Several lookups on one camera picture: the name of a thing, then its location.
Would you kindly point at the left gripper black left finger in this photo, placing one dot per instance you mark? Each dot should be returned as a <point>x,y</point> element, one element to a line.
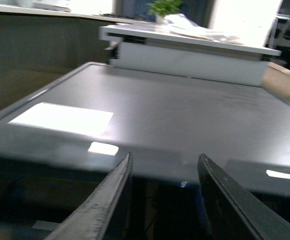
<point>104,215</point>

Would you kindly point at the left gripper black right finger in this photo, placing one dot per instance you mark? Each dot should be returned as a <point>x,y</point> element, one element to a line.
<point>233,212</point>

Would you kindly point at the beige leather sofa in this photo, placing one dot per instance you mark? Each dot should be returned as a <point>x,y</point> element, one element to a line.
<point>277,80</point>

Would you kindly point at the white desk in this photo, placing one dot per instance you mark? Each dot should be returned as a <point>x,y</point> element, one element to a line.
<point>149,47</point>

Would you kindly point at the green potted plant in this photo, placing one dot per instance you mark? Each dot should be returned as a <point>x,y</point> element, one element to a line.
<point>162,8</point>

